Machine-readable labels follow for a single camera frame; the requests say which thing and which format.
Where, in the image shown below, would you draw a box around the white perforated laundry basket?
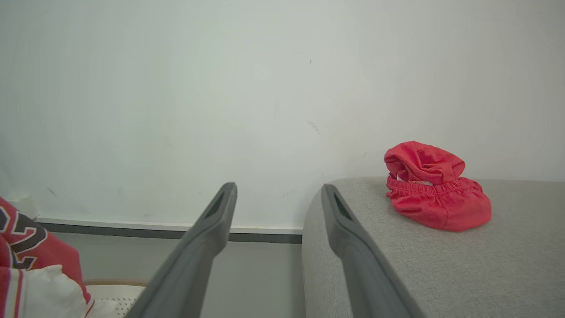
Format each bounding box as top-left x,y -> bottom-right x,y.
84,278 -> 149,318

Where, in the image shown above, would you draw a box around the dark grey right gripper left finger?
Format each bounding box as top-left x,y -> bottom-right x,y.
126,182 -> 238,318

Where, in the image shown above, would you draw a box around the red and white numbered jersey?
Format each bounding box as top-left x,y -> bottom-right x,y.
0,197 -> 122,318

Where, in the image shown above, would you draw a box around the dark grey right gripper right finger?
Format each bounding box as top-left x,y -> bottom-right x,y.
321,184 -> 426,318

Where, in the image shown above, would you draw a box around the red shorts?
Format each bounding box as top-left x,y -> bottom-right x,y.
384,141 -> 492,232

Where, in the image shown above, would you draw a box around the light grey fabric sofa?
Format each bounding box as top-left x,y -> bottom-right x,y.
301,177 -> 565,318

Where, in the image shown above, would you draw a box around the grey and white baseboard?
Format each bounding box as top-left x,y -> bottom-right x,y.
34,216 -> 304,244

